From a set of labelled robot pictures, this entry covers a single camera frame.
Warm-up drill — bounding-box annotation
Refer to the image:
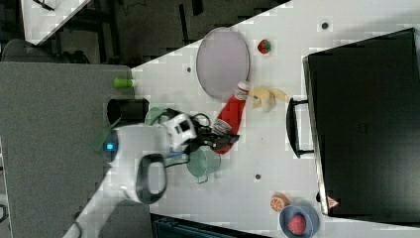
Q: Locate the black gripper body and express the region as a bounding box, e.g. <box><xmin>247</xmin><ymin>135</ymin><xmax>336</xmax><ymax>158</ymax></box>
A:
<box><xmin>189</xmin><ymin>125</ymin><xmax>228</xmax><ymax>153</ymax></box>

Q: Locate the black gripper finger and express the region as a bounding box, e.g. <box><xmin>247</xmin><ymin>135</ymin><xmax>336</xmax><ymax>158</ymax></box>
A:
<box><xmin>216</xmin><ymin>135</ymin><xmax>240</xmax><ymax>149</ymax></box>

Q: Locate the red plush ketchup bottle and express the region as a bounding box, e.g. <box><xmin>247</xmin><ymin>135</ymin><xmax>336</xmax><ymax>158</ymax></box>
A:
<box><xmin>212</xmin><ymin>81</ymin><xmax>250</xmax><ymax>155</ymax></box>

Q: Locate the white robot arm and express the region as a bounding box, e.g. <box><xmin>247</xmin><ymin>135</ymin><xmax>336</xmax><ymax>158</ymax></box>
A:
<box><xmin>62</xmin><ymin>108</ymin><xmax>240</xmax><ymax>238</ymax></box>

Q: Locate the grey oval plate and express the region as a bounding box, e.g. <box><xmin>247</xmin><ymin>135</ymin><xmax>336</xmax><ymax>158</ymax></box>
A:
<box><xmin>195</xmin><ymin>28</ymin><xmax>250</xmax><ymax>102</ymax></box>

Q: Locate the green metal mug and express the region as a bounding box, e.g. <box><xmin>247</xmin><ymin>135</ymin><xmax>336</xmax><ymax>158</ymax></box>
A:
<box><xmin>186</xmin><ymin>147</ymin><xmax>221</xmax><ymax>184</ymax></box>

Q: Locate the plush peeled banana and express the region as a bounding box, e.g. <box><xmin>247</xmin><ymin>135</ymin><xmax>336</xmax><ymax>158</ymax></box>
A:
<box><xmin>249</xmin><ymin>86</ymin><xmax>288</xmax><ymax>112</ymax></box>

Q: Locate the green oval bowl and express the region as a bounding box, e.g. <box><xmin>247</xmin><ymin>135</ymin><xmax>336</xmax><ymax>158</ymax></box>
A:
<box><xmin>145</xmin><ymin>107</ymin><xmax>168</xmax><ymax>126</ymax></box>

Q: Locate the plush orange slice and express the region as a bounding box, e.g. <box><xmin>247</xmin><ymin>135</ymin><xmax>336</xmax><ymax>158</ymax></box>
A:
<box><xmin>270</xmin><ymin>192</ymin><xmax>289</xmax><ymax>212</ymax></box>

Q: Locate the plush strawberry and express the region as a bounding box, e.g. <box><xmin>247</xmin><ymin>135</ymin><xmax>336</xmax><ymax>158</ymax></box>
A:
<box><xmin>258</xmin><ymin>39</ymin><xmax>271</xmax><ymax>55</ymax></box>

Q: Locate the green marker cylinder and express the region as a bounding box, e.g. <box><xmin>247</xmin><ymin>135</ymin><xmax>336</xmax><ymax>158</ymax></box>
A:
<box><xmin>113</xmin><ymin>77</ymin><xmax>136</xmax><ymax>88</ymax></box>

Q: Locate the blue bowl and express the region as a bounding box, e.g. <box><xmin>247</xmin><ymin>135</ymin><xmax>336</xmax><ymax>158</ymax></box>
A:
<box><xmin>278</xmin><ymin>205</ymin><xmax>320</xmax><ymax>238</ymax></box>

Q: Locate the red plush fruit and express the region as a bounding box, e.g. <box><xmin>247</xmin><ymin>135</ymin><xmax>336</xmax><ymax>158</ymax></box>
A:
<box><xmin>287</xmin><ymin>214</ymin><xmax>306</xmax><ymax>236</ymax></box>

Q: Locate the black oven box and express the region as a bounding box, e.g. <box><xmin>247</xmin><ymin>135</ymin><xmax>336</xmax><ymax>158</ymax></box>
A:
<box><xmin>303</xmin><ymin>29</ymin><xmax>420</xmax><ymax>227</ymax></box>

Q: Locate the white background table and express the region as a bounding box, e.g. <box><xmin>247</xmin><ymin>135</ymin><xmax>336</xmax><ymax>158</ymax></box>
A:
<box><xmin>20</xmin><ymin>0</ymin><xmax>91</xmax><ymax>45</ymax></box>

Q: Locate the black oven door handle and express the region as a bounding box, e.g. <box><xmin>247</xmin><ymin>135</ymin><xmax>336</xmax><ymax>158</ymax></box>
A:
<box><xmin>286</xmin><ymin>98</ymin><xmax>314</xmax><ymax>158</ymax></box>

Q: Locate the black cylinder post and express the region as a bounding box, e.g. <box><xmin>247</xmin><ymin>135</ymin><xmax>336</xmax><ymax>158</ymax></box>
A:
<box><xmin>106</xmin><ymin>99</ymin><xmax>150</xmax><ymax>125</ymax></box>

